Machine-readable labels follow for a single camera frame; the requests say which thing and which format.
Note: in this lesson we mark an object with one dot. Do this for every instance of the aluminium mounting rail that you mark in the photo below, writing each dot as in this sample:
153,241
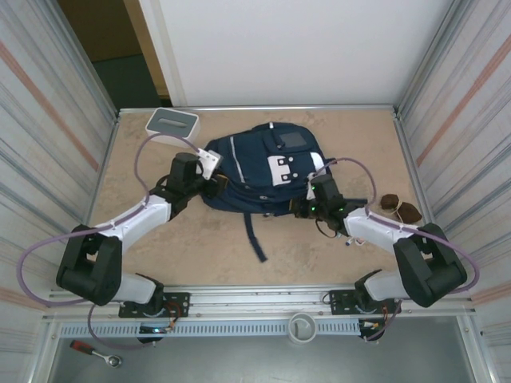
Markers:
259,299

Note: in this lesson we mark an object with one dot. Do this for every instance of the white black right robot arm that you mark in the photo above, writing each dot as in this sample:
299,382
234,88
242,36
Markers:
431,263

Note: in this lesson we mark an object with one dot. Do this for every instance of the navy blue backpack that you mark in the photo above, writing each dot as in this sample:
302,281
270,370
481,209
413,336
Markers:
247,159

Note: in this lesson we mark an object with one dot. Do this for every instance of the white marker blue cap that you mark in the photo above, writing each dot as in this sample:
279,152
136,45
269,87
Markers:
349,241

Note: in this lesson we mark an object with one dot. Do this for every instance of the small circuit board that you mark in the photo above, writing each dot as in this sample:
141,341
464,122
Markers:
369,326
155,330

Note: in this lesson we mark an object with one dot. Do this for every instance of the aluminium table frame bar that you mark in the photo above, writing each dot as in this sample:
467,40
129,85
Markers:
223,107

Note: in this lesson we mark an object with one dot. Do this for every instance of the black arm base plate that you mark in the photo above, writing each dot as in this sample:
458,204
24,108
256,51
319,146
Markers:
179,299
339,299

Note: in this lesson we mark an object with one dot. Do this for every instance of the white grey tissue box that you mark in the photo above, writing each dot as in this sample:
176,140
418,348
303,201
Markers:
171,123

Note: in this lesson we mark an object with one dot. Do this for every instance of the brown sunglasses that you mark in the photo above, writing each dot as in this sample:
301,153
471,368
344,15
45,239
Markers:
411,211

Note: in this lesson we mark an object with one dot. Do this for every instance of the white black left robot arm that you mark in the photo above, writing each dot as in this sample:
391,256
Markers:
92,263

